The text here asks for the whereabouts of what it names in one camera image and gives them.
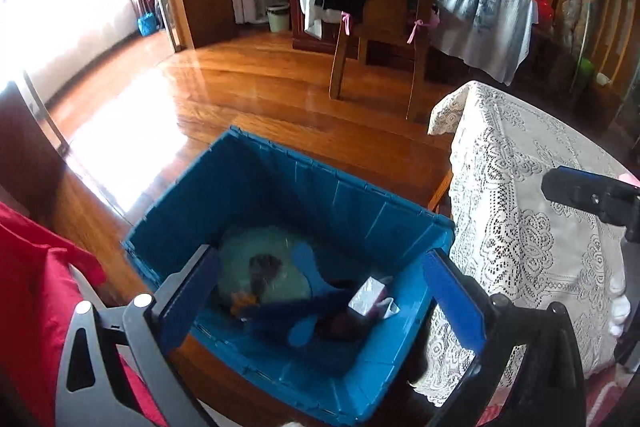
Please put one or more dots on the wooden chair pink ribbons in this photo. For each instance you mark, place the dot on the wooden chair pink ribbons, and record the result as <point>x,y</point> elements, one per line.
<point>390,42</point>

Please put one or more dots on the white lace tablecloth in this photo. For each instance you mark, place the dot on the white lace tablecloth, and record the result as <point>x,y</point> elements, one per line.
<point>525,207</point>

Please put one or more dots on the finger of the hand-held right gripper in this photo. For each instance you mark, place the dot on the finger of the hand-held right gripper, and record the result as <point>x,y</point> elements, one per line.
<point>575,187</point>

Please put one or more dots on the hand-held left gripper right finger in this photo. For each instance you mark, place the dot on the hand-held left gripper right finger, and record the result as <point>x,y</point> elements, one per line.
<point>452,302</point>

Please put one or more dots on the pink tissue pack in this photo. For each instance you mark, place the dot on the pink tissue pack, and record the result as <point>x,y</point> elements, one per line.
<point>365,297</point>

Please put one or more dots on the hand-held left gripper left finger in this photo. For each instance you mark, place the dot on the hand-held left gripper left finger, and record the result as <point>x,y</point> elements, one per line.
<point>190,297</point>

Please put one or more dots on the person's right hand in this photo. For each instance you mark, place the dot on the person's right hand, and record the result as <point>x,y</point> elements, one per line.
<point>620,312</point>

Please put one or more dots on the white plush with orange scarf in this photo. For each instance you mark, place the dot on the white plush with orange scarf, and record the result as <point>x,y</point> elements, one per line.
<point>242,299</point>

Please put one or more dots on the teal plush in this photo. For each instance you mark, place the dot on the teal plush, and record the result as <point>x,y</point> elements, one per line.
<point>240,257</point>

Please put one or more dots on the maroon knit hat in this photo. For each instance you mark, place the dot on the maroon knit hat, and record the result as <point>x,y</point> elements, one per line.
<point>345,327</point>

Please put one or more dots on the grey draped cloth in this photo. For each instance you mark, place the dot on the grey draped cloth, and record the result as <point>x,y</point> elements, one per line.
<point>480,17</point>

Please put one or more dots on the blue bag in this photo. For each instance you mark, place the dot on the blue bag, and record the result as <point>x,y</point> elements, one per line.
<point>148,26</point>

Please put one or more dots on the blue plastic crate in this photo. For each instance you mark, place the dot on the blue plastic crate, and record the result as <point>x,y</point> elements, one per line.
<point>300,187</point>

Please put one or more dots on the red cloth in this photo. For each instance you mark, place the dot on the red cloth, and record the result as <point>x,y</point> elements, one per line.
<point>35,287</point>

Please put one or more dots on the pale green trash bin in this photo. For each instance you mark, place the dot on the pale green trash bin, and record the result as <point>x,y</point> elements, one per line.
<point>278,19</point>

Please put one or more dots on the red plastic bag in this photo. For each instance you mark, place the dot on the red plastic bag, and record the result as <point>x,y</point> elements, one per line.
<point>542,7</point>

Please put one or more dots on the green roll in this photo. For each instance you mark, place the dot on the green roll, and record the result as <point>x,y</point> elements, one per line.
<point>586,69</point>

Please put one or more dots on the dark blue furry strip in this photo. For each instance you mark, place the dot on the dark blue furry strip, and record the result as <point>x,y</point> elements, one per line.
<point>300,304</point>

